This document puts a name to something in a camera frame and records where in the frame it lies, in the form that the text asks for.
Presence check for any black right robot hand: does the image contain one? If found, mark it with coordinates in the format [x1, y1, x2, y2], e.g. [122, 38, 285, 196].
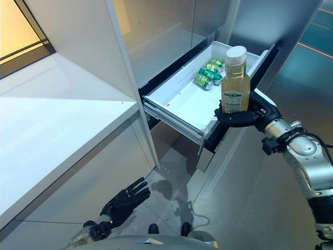
[214, 88, 284, 131]

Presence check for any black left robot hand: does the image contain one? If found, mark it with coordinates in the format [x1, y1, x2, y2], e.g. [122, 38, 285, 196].
[100, 177, 151, 228]

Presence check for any yellow juice bottle white cap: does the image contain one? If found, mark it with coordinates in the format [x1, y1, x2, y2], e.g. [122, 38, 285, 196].
[221, 46, 251, 114]

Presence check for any white fridge drawer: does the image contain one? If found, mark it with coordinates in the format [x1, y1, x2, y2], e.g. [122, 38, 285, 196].
[142, 40, 280, 174]

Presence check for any stainless steel fridge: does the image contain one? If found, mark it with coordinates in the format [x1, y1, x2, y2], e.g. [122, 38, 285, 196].
[114, 0, 235, 174]

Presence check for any silver robot torso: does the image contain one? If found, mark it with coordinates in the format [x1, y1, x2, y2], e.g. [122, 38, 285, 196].
[67, 229, 217, 250]

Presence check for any white counter cabinet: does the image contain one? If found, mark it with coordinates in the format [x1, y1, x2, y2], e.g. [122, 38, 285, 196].
[0, 52, 155, 250]

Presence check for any stainless steel side cabinet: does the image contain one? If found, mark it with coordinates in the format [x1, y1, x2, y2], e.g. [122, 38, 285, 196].
[202, 0, 328, 183]

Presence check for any tall white side panel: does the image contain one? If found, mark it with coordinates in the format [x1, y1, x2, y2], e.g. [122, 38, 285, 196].
[25, 0, 160, 170]

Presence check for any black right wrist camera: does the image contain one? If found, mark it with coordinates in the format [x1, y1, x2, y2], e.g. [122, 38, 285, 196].
[261, 136, 281, 156]

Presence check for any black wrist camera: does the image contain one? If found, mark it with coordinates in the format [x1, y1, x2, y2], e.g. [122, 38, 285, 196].
[261, 136, 281, 156]
[83, 220, 112, 241]

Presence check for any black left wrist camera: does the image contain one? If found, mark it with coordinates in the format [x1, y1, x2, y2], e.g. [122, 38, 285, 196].
[83, 220, 112, 241]

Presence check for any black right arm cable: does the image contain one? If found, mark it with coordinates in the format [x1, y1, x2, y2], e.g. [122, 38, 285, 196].
[295, 127, 333, 149]

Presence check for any thin floor cable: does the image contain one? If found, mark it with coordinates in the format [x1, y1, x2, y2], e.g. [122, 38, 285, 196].
[191, 209, 211, 228]

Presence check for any backlit amber wall panel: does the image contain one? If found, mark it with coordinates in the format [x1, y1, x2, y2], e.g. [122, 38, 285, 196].
[0, 0, 57, 79]

